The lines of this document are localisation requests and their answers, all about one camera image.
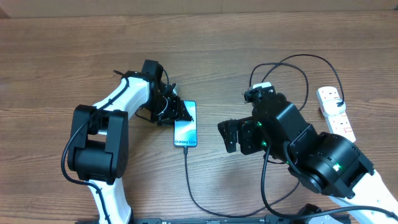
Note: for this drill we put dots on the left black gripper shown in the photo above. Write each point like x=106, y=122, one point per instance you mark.
x=175, y=112

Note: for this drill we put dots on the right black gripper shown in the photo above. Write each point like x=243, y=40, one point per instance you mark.
x=248, y=129

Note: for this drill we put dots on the blue Galaxy smartphone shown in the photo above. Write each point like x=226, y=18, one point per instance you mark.
x=185, y=132

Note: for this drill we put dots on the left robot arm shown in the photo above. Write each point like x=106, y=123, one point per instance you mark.
x=97, y=152

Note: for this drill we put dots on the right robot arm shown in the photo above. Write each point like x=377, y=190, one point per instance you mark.
x=327, y=164

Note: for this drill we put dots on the white charger adapter plug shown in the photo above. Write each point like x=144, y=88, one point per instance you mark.
x=333, y=107

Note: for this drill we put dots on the white power strip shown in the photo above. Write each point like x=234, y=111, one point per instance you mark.
x=336, y=124

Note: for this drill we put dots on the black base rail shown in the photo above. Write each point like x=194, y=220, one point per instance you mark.
x=214, y=221

